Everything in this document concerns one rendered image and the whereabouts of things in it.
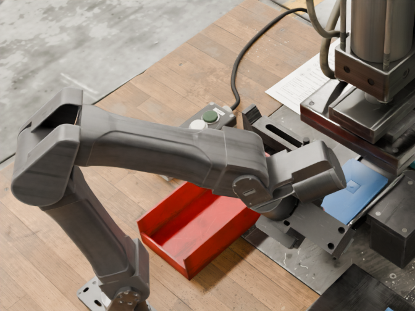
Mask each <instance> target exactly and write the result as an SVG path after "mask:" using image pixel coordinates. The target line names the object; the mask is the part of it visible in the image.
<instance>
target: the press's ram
mask: <svg viewBox="0 0 415 311"><path fill-rule="evenodd" d="M300 120H301V121H302V122H304V123H306V124H308V125H309V126H311V127H313V128H315V129H316V130H318V131H320V132H321V133H323V134H325V135H326V136H328V137H329V138H332V139H333V140H335V141H336V142H338V143H340V144H342V145H343V146H345V147H347V148H348V149H350V150H352V151H353V152H355V153H357V154H359V155H360V156H362V157H364V158H365V159H367V160H369V161H371V162H372V163H374V164H376V165H377V166H379V167H381V168H382V169H384V170H386V171H387V172H389V173H391V174H392V175H395V176H398V175H399V174H400V173H401V172H402V171H403V170H405V169H406V168H407V167H408V166H409V165H410V164H411V163H412V162H413V161H414V160H415V78H414V79H412V80H411V81H410V82H409V83H408V84H407V85H406V86H405V87H403V88H402V89H401V90H400V91H399V92H397V93H396V94H395V95H394V96H393V99H392V101H390V102H388V103H387V104H381V103H380V102H378V101H377V100H376V98H375V97H374V96H371V95H370V94H367V93H365V92H364V91H362V90H360V89H358V88H356V87H355V86H353V85H351V84H349V83H347V82H343V83H342V82H340V81H338V80H332V79H329V80H328V81H327V82H325V83H324V84H323V85H322V86H321V87H320V88H318V89H317V90H315V92H313V93H312V94H311V95H310V96H308V97H307V98H306V99H305V100H303V101H302V102H301V103H300Z"/></svg>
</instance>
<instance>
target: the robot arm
mask: <svg viewBox="0 0 415 311"><path fill-rule="evenodd" d="M76 119H77V120H76ZM75 121H76V122H75ZM79 166H80V167H89V166H103V167H117V168H125V169H129V170H136V171H140V172H146V173H153V174H157V175H164V176H169V177H172V178H177V179H179V180H183V181H187V182H190V183H193V184H194V185H197V186H199V187H200V188H206V189H211V190H212V194H216V195H220V196H227V197H234V198H237V199H241V201H242V202H243V203H244V204H245V206H247V208H250V209H251V210H253V211H255V212H257V213H259V214H261V216H260V217H259V218H258V220H257V222H256V227H257V228H259V229H260V230H261V231H263V232H265V233H266V234H267V235H269V236H270V237H271V238H273V239H274V240H276V241H277V242H279V243H280V244H281V245H283V246H284V247H286V248H288V249H293V248H295V249H297V248H299V247H300V245H301V243H302V242H303V241H304V239H305V238H308V239H309V240H311V241H312V242H314V243H315V244H317V245H318V246H319V247H321V248H323V249H324V250H325V251H327V252H328V253H330V254H331V255H333V256H335V257H337V258H339V257H340V256H341V254H342V252H344V253H345V252H346V251H347V250H348V248H349V247H350V245H351V243H352V242H353V240H354V239H353V238H352V237H353V236H354V234H355V232H356V231H355V230H353V229H351V228H350V227H348V226H347V225H345V224H344V223H342V222H341V221H339V220H337V219H336V218H335V217H333V216H331V215H330V214H328V213H327V212H325V209H324V208H323V207H322V206H321V204H322V203H323V199H324V198H325V197H326V196H328V195H329V194H332V193H335V192H337V191H339V190H342V189H345V188H346V187H347V185H346V178H345V175H344V172H343V170H342V166H341V165H340V163H339V161H338V159H337V156H336V155H335V153H334V152H333V150H332V149H331V148H330V147H327V145H326V144H325V142H324V141H323V140H317V141H314V142H312V143H309V144H307V145H305V146H302V147H300V148H298V149H295V150H293V151H291V152H288V151H287V150H286V149H285V150H283V151H280V152H278V153H276V154H274V155H271V156H269V157H266V153H265V152H264V145H263V141H262V138H261V137H260V136H259V135H258V134H256V133H254V132H252V131H248V130H242V129H238V128H232V127H229V126H223V127H222V129H221V130H215V129H212V128H207V129H205V130H202V129H191V128H181V127H177V126H170V125H164V124H160V123H154V122H149V121H145V120H138V119H135V118H130V117H125V116H122V115H118V114H114V113H112V112H108V111H106V110H103V109H102V108H100V107H98V106H94V105H91V104H85V103H83V89H81V88H75V87H71V86H68V87H65V88H62V89H61V90H60V91H59V92H57V93H56V94H55V95H54V96H53V97H52V98H51V99H50V100H49V101H48V102H47V103H46V104H45V105H44V106H42V107H41V108H40V109H39V110H38V111H37V112H36V113H35V114H33V115H32V116H31V117H30V118H29V119H28V120H27V121H26V122H25V123H24V124H23V125H22V126H21V127H20V129H19V132H18V137H17V148H16V153H15V162H14V170H13V175H12V181H11V186H10V190H11V193H12V194H13V196H14V197H15V198H16V199H17V200H18V201H20V202H22V203H24V204H27V205H30V206H37V207H39V209H40V210H42V211H44V212H46V213H47V214H48V215H49V216H50V217H51V218H52V219H54V221H55V222H56V223H57V224H58V225H59V226H60V227H61V228H62V229H63V230H64V232H65V233H66V234H67V236H68V237H69V238H70V239H71V240H72V241H73V243H74V244H75V245H76V246H77V247H78V248H79V250H80V251H81V252H82V254H83V255H84V256H85V257H86V259H87V260H88V261H89V263H90V265H91V266H92V269H93V271H94V274H95V275H96V276H94V277H93V278H92V279H90V280H89V282H87V283H86V284H84V285H83V286H82V287H81V288H80V289H79V290H78V291H77V297H78V300H79V301H80V302H82V303H83V304H84V305H85V306H86V307H87V308H88V309H89V310H90V311H157V310H156V309H155V308H154V307H153V306H152V305H150V304H149V302H148V301H146V299H147V298H148V297H149V295H150V281H149V252H148V251H147V249H146V248H145V247H144V245H143V244H142V242H141V241H140V240H139V238H135V239H132V238H131V237H130V236H129V235H126V234H125V233H124V232H123V231H122V230H121V229H120V228H119V226H118V225H117V224H116V222H115V221H114V220H113V219H112V217H111V216H110V215H109V213H108V212H107V210H106V209H105V208H104V206H103V205H102V203H100V201H99V200H98V198H97V197H96V196H95V194H94V192H92V190H91V188H90V187H89V185H88V183H87V182H86V180H85V177H84V175H83V173H82V171H81V169H80V167H79ZM97 303H99V304H100V305H101V306H100V307H99V306H98V305H97Z"/></svg>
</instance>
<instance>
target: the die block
mask: <svg viewBox="0 0 415 311"><path fill-rule="evenodd" d="M365 222H366V223H368V224H369V225H371V238H370V248H371V249H372V250H373V251H375V252H376V253H378V254H380V255H381V256H382V257H384V258H386V259H387V260H389V261H390V262H391V263H393V264H395V265H396V266H397V267H399V268H401V269H404V267H405V266H407V264H409V263H410V261H412V259H413V258H415V233H414V234H413V235H412V236H411V237H410V238H409V239H408V240H407V241H404V240H402V239H400V238H399V237H397V236H396V235H394V234H393V233H391V232H389V231H388V230H386V229H385V228H383V227H382V226H380V225H379V224H377V223H376V222H374V221H372V220H371V219H369V218H367V219H366V221H365Z"/></svg>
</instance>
